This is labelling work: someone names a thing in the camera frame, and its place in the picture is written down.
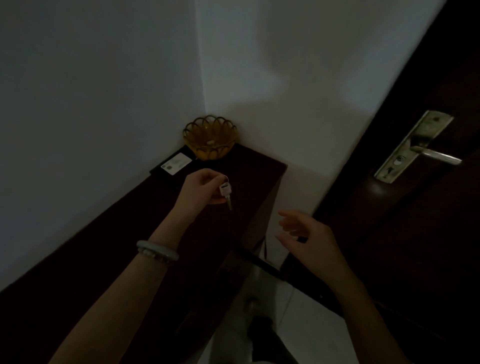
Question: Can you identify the person's right hand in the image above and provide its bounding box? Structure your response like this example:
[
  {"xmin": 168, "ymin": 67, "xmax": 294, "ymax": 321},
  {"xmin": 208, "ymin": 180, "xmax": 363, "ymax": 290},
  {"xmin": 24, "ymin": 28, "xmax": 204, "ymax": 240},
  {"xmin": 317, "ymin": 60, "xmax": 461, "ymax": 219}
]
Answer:
[{"xmin": 275, "ymin": 209, "xmax": 351, "ymax": 284}]

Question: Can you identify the person's left hand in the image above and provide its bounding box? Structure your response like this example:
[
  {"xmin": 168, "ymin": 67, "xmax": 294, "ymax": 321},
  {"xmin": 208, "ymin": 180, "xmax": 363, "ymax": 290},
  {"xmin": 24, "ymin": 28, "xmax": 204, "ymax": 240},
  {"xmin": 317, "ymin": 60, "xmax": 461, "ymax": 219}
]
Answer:
[{"xmin": 174, "ymin": 168, "xmax": 229, "ymax": 219}]

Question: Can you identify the white-headed key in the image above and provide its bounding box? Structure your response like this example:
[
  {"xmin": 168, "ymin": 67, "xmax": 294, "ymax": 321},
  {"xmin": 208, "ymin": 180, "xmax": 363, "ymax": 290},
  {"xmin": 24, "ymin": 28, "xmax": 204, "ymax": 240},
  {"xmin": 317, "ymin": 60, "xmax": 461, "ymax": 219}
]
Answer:
[{"xmin": 218, "ymin": 175, "xmax": 234, "ymax": 211}]

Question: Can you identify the person's left forearm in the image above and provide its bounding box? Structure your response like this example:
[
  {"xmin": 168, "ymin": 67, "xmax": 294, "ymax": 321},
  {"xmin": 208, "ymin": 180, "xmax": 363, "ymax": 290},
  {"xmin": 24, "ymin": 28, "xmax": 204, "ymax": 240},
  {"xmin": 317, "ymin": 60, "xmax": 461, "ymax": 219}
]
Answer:
[{"xmin": 49, "ymin": 208, "xmax": 196, "ymax": 364}]

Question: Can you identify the person's right forearm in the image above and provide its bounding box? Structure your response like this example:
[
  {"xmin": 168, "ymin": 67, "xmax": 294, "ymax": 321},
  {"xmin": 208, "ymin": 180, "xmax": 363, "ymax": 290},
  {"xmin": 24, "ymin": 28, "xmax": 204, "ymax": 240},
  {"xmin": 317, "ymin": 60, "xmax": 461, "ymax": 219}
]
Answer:
[{"xmin": 330, "ymin": 270, "xmax": 411, "ymax": 364}]

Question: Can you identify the amber glass bowl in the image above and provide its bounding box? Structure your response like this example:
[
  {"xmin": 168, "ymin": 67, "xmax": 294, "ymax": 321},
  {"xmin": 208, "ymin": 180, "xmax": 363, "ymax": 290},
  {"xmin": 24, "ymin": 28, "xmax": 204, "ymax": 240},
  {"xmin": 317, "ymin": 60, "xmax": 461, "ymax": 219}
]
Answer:
[{"xmin": 182, "ymin": 115, "xmax": 238, "ymax": 161}]

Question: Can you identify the black box with white label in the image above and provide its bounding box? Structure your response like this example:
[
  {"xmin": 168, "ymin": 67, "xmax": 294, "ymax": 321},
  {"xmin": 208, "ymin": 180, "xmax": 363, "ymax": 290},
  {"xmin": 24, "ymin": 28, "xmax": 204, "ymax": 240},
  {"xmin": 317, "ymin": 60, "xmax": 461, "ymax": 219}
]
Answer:
[{"xmin": 149, "ymin": 148, "xmax": 199, "ymax": 179}]

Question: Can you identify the dark wooden cabinet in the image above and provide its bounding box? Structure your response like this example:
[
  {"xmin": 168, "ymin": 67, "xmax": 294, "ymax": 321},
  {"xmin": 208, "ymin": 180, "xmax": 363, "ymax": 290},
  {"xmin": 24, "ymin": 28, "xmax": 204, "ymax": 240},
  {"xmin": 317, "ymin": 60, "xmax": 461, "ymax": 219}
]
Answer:
[{"xmin": 0, "ymin": 142, "xmax": 289, "ymax": 364}]

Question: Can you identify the dark wooden door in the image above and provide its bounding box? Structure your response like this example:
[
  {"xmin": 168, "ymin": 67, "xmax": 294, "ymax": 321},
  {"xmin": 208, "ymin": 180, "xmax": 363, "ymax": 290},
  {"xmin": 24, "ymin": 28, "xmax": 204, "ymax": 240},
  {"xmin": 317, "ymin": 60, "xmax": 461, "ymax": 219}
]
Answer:
[{"xmin": 279, "ymin": 0, "xmax": 480, "ymax": 364}]

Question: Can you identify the white bead bracelet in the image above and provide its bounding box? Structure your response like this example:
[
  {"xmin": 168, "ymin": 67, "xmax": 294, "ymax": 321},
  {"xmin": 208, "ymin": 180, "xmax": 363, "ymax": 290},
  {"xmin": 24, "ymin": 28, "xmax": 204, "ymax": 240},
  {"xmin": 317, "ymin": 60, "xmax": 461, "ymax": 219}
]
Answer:
[{"xmin": 136, "ymin": 240, "xmax": 180, "ymax": 264}]

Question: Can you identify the silver door lever handle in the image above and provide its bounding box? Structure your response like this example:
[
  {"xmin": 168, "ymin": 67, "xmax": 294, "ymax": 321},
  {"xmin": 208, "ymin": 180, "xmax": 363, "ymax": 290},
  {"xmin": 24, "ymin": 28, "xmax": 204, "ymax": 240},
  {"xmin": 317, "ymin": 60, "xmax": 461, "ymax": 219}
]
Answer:
[{"xmin": 410, "ymin": 144, "xmax": 463, "ymax": 166}]

